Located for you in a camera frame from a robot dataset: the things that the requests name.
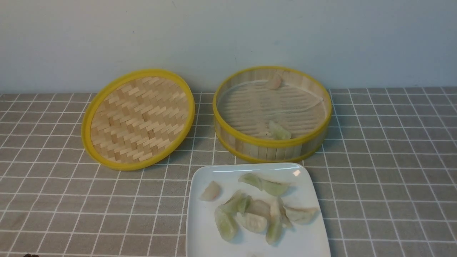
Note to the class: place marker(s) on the pink white dumpling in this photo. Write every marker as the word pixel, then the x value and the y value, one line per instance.
pixel 211 192

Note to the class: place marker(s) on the green dumpling top plate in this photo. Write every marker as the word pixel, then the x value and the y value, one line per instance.
pixel 273 188

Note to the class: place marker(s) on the green dumpling plate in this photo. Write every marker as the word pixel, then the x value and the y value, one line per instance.
pixel 226 225
pixel 273 188

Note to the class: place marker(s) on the white square plate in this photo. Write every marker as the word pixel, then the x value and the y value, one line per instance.
pixel 203 238

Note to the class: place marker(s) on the green dumpling left plate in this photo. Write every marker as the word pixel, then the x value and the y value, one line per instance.
pixel 226 225

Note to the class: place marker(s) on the white dumpling centre plate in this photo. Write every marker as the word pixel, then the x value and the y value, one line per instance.
pixel 256 218

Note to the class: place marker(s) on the pale dumpling plate edge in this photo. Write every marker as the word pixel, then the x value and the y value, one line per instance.
pixel 278 213

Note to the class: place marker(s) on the yellow rimmed bamboo steamer basket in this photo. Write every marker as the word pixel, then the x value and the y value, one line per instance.
pixel 243 107

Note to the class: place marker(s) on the green dumpling in steamer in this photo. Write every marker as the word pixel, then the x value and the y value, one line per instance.
pixel 278 132

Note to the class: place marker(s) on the pink dumpling in steamer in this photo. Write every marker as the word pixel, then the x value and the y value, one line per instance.
pixel 275 81

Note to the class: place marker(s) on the green dumpling upper centre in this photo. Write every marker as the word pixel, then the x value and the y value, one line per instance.
pixel 238 203

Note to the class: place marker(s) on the woven bamboo steamer lid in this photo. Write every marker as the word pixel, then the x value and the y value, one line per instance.
pixel 138 119

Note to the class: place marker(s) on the green dumpling lower centre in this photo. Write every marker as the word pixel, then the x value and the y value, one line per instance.
pixel 274 231

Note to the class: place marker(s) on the pale green dumpling right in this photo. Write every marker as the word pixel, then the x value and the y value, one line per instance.
pixel 302 216

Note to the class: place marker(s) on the grey checked tablecloth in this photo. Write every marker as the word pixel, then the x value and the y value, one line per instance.
pixel 385 180

